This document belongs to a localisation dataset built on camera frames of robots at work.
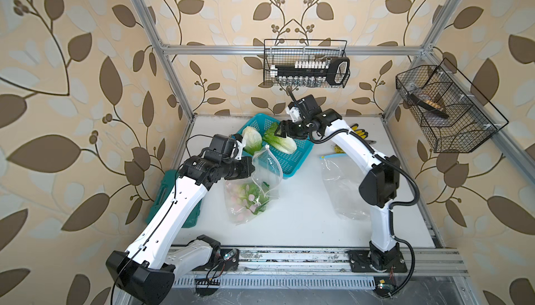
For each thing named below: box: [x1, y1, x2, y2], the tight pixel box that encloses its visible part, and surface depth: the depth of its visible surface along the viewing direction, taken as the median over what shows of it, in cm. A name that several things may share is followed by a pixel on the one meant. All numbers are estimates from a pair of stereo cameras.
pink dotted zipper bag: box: [222, 144, 283, 225], surface depth 80 cm
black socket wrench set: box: [269, 57, 351, 87], surface depth 86 cm
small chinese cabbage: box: [241, 126, 263, 156], surface depth 95 cm
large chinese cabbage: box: [261, 121, 297, 154], surface depth 102 cm
